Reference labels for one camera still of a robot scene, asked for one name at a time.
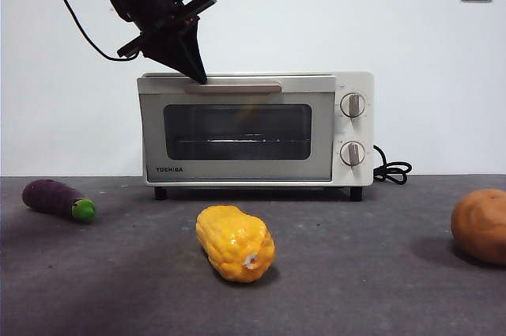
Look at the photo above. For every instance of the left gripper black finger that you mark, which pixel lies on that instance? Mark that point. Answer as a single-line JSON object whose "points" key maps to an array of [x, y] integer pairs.
{"points": [[194, 51], [170, 55]]}

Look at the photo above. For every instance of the brown toy potato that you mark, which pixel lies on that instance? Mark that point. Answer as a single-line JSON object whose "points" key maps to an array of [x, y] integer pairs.
{"points": [[482, 225]]}

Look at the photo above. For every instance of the cream oven knob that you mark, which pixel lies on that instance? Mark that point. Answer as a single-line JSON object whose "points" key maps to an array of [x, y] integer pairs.
{"points": [[352, 153], [352, 105]]}

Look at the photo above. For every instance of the cream toaster oven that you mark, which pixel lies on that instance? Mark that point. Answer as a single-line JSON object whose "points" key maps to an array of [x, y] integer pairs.
{"points": [[353, 178]]}

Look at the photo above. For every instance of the purple toy eggplant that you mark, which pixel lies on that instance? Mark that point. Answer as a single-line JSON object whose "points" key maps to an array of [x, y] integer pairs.
{"points": [[51, 197]]}

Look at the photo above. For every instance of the yellow toy corn cob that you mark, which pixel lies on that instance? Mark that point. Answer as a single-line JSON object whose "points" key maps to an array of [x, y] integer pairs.
{"points": [[233, 241]]}

